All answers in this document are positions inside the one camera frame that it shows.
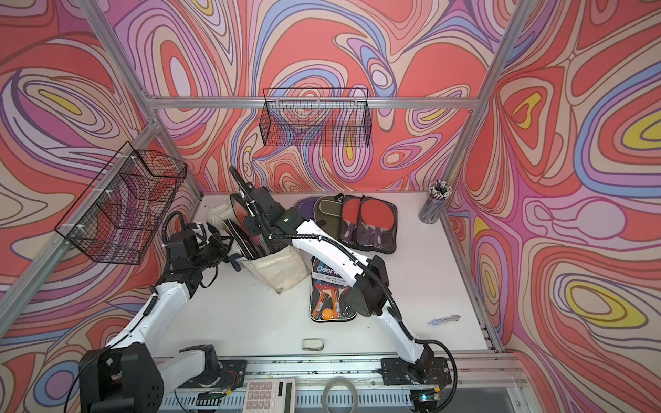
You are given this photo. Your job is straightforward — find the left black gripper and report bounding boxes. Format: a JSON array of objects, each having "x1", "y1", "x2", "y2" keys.
[{"x1": 191, "y1": 234, "x2": 233, "y2": 275}]

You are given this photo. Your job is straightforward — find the purple paddle case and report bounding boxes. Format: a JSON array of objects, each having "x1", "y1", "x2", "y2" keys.
[{"x1": 294, "y1": 196, "x2": 320, "y2": 220}]

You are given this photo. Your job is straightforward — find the beige canvas tote bag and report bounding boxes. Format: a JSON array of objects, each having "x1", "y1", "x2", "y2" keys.
[{"x1": 206, "y1": 201, "x2": 310, "y2": 294}]

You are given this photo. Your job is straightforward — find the olive green paddle case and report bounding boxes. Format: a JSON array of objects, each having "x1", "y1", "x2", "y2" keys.
[{"x1": 313, "y1": 194, "x2": 343, "y2": 239}]

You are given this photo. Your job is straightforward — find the clear red paddle case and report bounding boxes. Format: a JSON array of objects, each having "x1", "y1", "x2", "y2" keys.
[
  {"x1": 339, "y1": 195, "x2": 361, "y2": 246},
  {"x1": 356, "y1": 196, "x2": 398, "y2": 255}
]

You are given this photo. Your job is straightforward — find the clear case with orange balls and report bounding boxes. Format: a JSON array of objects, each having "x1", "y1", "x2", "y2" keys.
[{"x1": 310, "y1": 257, "x2": 357, "y2": 324}]

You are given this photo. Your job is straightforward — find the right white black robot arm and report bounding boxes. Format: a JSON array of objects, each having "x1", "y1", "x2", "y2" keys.
[{"x1": 239, "y1": 181, "x2": 458, "y2": 385}]

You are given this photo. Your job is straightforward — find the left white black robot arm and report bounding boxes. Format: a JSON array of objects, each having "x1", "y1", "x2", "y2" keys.
[{"x1": 78, "y1": 229, "x2": 232, "y2": 412}]

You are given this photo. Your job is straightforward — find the black paddle cases in bag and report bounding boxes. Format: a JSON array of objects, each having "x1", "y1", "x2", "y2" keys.
[{"x1": 223, "y1": 219, "x2": 270, "y2": 261}]

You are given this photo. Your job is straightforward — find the white eraser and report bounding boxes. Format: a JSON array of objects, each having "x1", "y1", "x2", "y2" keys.
[{"x1": 301, "y1": 338, "x2": 325, "y2": 352}]

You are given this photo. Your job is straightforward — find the white pink calculator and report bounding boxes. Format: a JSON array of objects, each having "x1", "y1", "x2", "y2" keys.
[{"x1": 243, "y1": 378, "x2": 296, "y2": 413}]

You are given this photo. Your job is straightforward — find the metal mesh pencil cup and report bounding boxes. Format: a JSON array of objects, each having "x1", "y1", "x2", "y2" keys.
[{"x1": 418, "y1": 180, "x2": 453, "y2": 225}]

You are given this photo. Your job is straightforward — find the grey tape roll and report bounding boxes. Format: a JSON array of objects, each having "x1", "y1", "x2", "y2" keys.
[{"x1": 321, "y1": 376, "x2": 359, "y2": 413}]

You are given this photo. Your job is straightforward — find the small blue utility knife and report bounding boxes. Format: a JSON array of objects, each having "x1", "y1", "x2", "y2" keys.
[{"x1": 428, "y1": 314, "x2": 461, "y2": 326}]

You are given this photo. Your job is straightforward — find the left black wire basket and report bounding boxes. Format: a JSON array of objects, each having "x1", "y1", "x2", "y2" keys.
[{"x1": 54, "y1": 143, "x2": 188, "y2": 265}]

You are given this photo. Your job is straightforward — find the black wire basket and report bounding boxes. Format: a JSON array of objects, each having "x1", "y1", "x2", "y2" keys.
[
  {"x1": 259, "y1": 87, "x2": 372, "y2": 148},
  {"x1": 54, "y1": 143, "x2": 188, "y2": 265}
]

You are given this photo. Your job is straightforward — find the back black wire basket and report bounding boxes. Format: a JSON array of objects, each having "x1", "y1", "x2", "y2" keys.
[{"x1": 259, "y1": 87, "x2": 372, "y2": 148}]

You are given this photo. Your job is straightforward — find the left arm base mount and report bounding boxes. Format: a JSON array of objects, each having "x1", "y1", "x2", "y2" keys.
[{"x1": 179, "y1": 359, "x2": 248, "y2": 391}]

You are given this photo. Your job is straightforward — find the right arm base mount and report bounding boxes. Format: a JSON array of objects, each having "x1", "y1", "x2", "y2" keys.
[{"x1": 377, "y1": 357, "x2": 453, "y2": 388}]

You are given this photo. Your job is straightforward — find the aluminium front rail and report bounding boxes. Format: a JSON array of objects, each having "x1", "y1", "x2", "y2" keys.
[{"x1": 102, "y1": 352, "x2": 528, "y2": 393}]

